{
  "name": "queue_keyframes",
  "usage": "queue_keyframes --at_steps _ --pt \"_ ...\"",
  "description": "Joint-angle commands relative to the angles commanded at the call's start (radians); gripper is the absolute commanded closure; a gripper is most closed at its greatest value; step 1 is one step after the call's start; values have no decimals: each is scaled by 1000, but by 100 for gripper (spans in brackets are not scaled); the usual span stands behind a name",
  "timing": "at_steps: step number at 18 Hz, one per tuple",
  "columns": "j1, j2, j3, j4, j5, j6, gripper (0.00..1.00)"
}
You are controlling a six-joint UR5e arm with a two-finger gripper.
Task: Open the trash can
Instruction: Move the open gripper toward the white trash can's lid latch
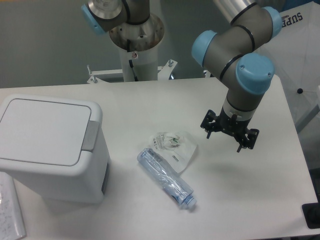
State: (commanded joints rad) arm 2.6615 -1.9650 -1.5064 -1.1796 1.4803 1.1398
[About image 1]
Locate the white superior umbrella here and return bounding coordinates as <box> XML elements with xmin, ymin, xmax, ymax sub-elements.
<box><xmin>257</xmin><ymin>1</ymin><xmax>320</xmax><ymax>123</ymax></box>

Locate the white metal base frame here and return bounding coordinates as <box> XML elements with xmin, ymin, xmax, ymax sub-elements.
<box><xmin>87</xmin><ymin>59</ymin><xmax>178</xmax><ymax>84</ymax></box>

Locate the black device at edge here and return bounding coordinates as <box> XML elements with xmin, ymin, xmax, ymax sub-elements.
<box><xmin>302</xmin><ymin>202</ymin><xmax>320</xmax><ymax>229</ymax></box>

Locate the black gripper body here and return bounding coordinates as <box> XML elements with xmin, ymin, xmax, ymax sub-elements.
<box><xmin>217</xmin><ymin>108</ymin><xmax>251</xmax><ymax>136</ymax></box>

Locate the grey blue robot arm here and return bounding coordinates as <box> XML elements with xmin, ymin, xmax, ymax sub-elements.
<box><xmin>81</xmin><ymin>0</ymin><xmax>282</xmax><ymax>149</ymax></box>

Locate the white plastic trash can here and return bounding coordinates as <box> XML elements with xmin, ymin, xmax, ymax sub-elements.
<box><xmin>0</xmin><ymin>94</ymin><xmax>110</xmax><ymax>204</ymax></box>

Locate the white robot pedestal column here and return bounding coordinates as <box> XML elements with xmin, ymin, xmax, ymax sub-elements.
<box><xmin>109</xmin><ymin>13</ymin><xmax>165</xmax><ymax>71</ymax></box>

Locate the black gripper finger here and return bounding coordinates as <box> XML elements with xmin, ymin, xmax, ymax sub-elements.
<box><xmin>234</xmin><ymin>128</ymin><xmax>260</xmax><ymax>153</ymax></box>
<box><xmin>200</xmin><ymin>109</ymin><xmax>221</xmax><ymax>139</ymax></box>

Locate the clear plastic wrapper bag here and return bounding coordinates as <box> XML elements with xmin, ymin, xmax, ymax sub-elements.
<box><xmin>148</xmin><ymin>131</ymin><xmax>198</xmax><ymax>174</ymax></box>

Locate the crushed clear plastic bottle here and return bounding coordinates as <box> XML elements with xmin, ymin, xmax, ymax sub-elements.
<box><xmin>137</xmin><ymin>148</ymin><xmax>197</xmax><ymax>211</ymax></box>

